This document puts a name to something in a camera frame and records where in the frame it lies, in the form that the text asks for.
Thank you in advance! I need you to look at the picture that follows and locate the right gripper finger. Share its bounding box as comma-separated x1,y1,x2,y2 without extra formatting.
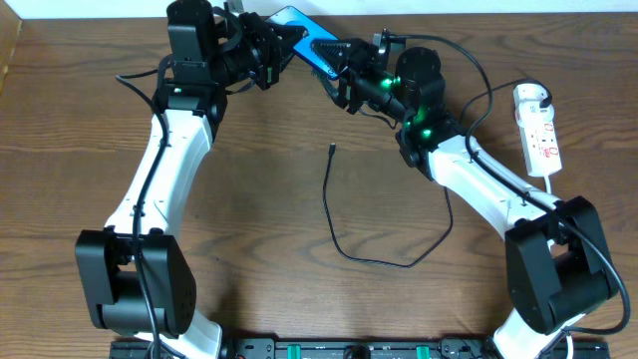
312,69,342,108
311,40,352,75

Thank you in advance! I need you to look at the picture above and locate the blue screen Galaxy smartphone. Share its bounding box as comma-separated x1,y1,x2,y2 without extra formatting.
266,6,340,81

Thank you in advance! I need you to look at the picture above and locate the black USB charging cable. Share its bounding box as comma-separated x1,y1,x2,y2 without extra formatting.
321,77,553,269

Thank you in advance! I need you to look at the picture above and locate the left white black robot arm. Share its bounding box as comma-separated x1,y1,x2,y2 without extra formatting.
75,1,313,358

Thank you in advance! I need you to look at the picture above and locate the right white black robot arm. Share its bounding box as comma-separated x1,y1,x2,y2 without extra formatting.
310,35,628,358

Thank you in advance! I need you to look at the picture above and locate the white charger plug adapter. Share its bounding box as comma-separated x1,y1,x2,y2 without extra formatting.
512,82,554,128

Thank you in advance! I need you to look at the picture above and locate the white power strip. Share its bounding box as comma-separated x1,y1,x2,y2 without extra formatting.
519,120,562,178

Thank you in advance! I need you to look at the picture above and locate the white power strip cord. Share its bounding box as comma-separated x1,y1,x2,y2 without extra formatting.
542,174,575,359

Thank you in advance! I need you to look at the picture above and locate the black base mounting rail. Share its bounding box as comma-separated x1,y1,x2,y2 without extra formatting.
108,337,611,359

